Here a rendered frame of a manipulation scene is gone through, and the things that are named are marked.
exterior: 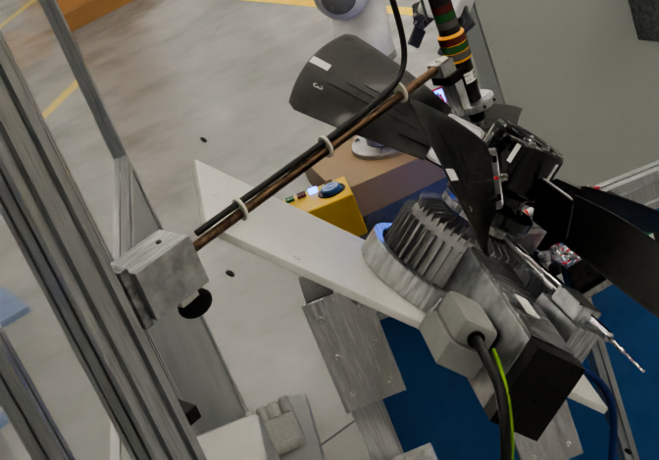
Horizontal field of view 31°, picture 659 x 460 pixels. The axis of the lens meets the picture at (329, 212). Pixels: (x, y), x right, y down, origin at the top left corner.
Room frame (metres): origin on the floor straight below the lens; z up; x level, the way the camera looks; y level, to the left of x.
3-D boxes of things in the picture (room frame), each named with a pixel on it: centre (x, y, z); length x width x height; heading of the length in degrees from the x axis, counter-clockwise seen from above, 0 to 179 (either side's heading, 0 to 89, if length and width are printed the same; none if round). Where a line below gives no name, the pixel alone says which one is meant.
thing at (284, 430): (1.72, 0.22, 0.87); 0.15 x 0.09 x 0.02; 5
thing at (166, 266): (1.38, 0.24, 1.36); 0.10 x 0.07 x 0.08; 126
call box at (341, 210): (2.10, 0.03, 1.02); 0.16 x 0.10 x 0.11; 91
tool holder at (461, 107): (1.74, -0.27, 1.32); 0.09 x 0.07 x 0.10; 126
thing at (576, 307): (1.40, -0.27, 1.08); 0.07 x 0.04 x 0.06; 11
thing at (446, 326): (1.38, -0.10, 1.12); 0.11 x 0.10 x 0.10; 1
